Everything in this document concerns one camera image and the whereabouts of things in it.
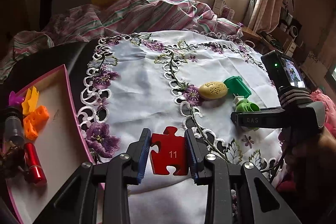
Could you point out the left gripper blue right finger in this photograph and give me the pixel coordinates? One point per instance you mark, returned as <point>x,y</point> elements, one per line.
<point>196,151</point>

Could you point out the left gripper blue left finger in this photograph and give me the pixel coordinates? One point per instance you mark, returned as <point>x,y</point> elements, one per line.
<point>138,152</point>

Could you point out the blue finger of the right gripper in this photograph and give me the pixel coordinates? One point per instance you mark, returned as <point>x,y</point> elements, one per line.
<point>264,118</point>

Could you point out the red puzzle piece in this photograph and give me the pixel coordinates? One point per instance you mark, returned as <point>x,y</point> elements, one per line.
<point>171,152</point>

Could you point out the light green plug device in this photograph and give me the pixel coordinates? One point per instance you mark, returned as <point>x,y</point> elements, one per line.
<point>244,105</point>

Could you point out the dark green plastic spool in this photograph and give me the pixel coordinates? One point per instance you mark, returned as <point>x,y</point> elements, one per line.
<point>237,87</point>

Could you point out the yellow carved egg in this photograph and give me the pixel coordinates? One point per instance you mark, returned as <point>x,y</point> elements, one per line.
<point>213,90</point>

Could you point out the pink shallow cardboard box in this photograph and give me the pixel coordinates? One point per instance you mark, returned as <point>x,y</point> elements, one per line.
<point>60,145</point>

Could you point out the red metallic cylinder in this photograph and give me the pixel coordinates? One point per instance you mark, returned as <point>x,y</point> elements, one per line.
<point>34,174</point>

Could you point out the orange cube block cluster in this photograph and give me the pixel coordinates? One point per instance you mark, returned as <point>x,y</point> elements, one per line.
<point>35,122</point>

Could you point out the orange plastic bracket toy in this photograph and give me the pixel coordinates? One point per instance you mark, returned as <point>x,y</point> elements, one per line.
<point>30,102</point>

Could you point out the black lidded clear jar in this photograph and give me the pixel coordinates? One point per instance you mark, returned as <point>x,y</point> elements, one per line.
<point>13,127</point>

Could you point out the magenta round perforated toy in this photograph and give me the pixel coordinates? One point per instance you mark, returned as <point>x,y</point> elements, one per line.
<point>15,100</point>

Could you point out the brown gold ornate toy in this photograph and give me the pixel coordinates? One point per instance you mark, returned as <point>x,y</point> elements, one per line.
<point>12,161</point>

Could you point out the pink sleeve forearm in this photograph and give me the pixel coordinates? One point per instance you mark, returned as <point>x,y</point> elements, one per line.
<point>330,109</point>

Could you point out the person's right hand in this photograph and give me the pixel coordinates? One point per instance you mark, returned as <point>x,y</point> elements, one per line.
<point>310,164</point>

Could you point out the black phone on gripper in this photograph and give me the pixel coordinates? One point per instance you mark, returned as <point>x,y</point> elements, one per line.
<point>282,70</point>

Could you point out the white embroidered floral tablecloth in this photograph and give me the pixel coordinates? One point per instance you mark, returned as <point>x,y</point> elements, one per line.
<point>128,82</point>

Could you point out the white small carton box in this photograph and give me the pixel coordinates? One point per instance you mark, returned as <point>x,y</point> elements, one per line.
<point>222,10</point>

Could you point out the striped pink green cloth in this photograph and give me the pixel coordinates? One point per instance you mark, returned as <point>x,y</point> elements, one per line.
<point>87,22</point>

